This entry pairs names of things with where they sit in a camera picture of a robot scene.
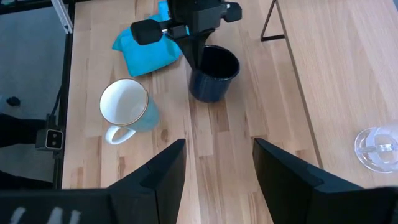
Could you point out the white mug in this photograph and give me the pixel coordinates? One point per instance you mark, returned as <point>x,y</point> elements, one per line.
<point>124,99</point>

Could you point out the small black floor object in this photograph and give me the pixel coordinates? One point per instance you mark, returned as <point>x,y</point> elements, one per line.
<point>13,101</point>

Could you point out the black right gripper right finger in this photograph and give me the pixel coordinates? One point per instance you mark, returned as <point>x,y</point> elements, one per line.
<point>286,186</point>

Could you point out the silver metal bracket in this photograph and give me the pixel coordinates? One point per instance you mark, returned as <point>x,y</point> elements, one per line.
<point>63,18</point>

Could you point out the wooden shelf with black legs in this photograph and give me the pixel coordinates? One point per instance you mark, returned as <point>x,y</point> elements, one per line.
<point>342,77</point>

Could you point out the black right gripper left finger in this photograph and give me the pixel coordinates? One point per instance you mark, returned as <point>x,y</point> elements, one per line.
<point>155,193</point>

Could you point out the teal cloth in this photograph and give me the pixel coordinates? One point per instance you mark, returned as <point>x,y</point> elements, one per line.
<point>146,59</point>

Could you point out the clear glass cup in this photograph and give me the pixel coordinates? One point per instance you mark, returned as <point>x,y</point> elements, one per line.
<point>373,155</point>

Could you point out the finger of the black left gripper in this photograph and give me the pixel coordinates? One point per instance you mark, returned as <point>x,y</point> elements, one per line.
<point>146,31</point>
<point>232,12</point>

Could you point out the black aluminium table frame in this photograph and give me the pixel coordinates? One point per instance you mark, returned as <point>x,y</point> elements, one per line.
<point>63,77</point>

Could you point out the dark blue mug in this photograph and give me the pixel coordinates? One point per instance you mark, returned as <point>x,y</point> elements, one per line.
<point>211,90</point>

